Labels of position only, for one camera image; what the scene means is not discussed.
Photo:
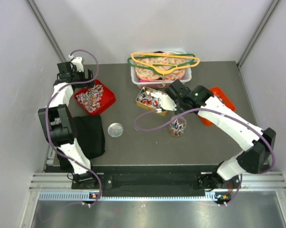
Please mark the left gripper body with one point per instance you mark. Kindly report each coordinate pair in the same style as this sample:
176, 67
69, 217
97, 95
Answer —
79, 77

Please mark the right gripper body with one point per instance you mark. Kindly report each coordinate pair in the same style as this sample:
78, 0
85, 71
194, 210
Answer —
179, 109

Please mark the clear glass jar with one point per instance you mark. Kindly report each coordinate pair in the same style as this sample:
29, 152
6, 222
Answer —
177, 126

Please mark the red candy tray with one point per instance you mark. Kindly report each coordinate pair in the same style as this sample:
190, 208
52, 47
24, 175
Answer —
95, 100

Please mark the gold candy tin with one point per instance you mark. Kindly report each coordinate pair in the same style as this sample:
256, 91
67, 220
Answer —
148, 98

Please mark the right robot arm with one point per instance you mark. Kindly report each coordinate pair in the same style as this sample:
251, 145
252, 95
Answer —
257, 144

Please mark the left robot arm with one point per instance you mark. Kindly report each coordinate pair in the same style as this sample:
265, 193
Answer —
52, 114

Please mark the floral fabric item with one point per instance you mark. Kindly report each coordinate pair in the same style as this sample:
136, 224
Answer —
159, 66

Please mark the yellow clothes hanger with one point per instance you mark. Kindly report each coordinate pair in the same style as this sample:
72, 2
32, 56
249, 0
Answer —
164, 64

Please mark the black cloth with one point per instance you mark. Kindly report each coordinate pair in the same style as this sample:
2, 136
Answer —
90, 137

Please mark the green clothes hanger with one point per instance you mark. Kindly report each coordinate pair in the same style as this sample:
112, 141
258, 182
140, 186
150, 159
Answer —
157, 62

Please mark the silver jar lid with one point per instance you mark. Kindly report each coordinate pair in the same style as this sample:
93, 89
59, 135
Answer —
115, 130

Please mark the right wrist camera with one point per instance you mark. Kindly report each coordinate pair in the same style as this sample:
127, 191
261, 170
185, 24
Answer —
165, 103

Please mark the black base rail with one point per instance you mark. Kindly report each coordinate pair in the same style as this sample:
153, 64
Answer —
149, 180

